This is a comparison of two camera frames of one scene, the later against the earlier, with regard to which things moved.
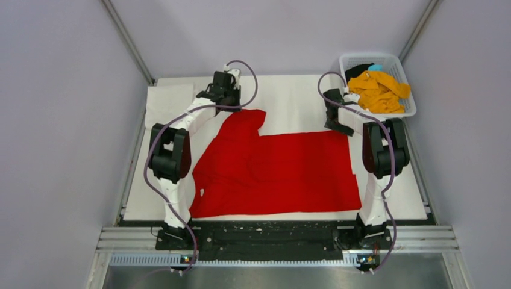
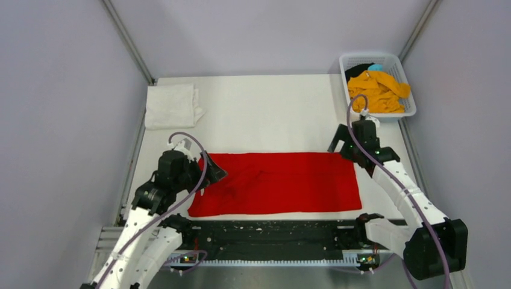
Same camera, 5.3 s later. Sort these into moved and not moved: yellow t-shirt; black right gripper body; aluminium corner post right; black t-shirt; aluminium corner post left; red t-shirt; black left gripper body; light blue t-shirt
Moved: black right gripper body; black left gripper body; red t-shirt
Not moved: black t-shirt; yellow t-shirt; light blue t-shirt; aluminium corner post left; aluminium corner post right
